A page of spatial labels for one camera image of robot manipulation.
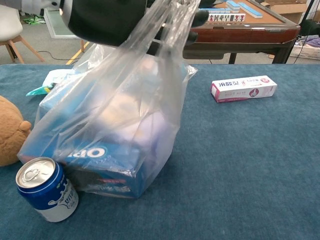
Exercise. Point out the clear plastic bag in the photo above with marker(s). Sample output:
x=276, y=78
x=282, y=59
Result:
x=112, y=105

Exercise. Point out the brown mahjong table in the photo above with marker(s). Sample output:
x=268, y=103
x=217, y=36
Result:
x=250, y=35

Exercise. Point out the white chair wooden legs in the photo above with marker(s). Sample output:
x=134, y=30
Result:
x=10, y=27

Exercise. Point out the brown plush toy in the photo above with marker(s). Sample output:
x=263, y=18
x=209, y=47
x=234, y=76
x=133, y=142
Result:
x=10, y=135

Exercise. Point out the row of mahjong tiles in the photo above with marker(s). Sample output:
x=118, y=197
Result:
x=227, y=17

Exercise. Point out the white plastic basket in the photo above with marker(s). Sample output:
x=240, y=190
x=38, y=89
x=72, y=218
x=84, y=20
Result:
x=306, y=51

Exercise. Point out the blue white drink can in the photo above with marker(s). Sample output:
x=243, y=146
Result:
x=50, y=195

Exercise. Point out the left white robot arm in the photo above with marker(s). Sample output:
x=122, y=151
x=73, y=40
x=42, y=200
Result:
x=37, y=3

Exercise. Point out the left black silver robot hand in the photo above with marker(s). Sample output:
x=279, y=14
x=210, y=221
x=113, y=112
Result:
x=100, y=22

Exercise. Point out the black tripod stand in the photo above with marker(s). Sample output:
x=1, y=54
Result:
x=303, y=17

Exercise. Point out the blue Oreo cookie box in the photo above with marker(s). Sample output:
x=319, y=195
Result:
x=110, y=172

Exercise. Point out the white framed panel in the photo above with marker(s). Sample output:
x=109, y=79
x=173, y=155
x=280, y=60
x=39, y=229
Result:
x=56, y=27

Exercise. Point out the pink white toothpaste box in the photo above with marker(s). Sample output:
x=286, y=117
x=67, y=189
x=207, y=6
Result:
x=243, y=89

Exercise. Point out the teal snack packet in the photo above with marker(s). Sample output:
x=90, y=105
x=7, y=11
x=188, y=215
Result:
x=45, y=87

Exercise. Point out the white blue printed pack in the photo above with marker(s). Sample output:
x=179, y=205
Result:
x=147, y=135

